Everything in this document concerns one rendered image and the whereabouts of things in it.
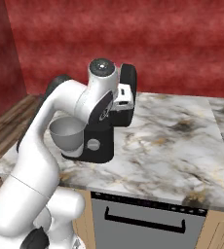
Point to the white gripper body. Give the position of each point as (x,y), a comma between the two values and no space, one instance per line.
(122,105)

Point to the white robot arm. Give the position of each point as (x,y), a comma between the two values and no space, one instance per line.
(36,168)

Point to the black stand mixer base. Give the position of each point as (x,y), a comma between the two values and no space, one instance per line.
(99,147)

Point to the grey mixer bowl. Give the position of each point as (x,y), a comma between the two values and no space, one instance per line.
(67,133)

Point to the beige cupboard panel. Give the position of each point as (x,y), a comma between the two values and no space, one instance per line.
(84,223)

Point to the grey dishwasher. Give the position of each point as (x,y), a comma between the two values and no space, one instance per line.
(143,233)

